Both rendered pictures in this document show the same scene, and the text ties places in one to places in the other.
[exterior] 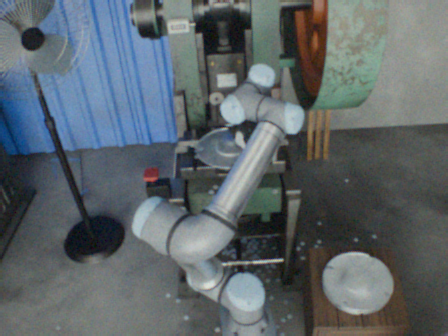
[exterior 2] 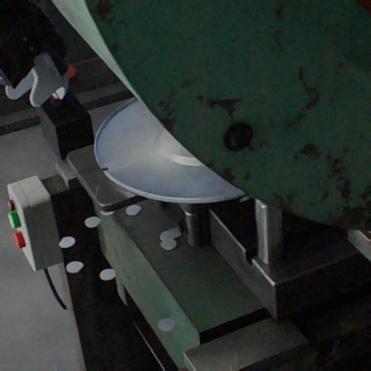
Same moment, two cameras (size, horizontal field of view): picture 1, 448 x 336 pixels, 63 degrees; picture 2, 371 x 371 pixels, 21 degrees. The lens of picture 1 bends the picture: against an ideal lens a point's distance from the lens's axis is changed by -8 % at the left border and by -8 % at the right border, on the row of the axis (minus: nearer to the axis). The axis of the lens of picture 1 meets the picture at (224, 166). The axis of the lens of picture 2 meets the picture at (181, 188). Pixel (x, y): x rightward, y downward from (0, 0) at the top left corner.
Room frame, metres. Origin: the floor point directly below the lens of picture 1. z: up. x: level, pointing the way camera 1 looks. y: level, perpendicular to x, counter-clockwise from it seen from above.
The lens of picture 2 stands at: (0.89, -1.04, 1.49)
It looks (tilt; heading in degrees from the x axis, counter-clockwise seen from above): 35 degrees down; 68
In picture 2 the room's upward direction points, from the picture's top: 6 degrees counter-clockwise
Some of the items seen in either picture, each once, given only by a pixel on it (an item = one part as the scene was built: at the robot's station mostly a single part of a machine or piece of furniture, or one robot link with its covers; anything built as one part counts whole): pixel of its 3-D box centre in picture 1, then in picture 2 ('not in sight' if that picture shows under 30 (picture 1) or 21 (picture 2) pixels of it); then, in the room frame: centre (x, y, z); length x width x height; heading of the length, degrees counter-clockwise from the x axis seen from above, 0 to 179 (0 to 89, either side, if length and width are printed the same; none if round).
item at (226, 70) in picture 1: (226, 81); not in sight; (1.43, -0.04, 1.04); 0.17 x 0.15 x 0.30; 179
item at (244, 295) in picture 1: (244, 296); not in sight; (0.73, -0.03, 0.62); 0.13 x 0.12 x 0.14; 51
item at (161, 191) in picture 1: (161, 198); (71, 153); (1.24, 0.28, 0.62); 0.10 x 0.06 x 0.20; 89
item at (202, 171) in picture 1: (231, 150); (290, 175); (1.47, -0.04, 0.68); 0.45 x 0.30 x 0.06; 89
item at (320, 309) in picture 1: (350, 307); not in sight; (0.91, -0.50, 0.18); 0.40 x 0.38 x 0.35; 172
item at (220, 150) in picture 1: (231, 146); (204, 136); (1.34, -0.04, 0.78); 0.29 x 0.29 x 0.01
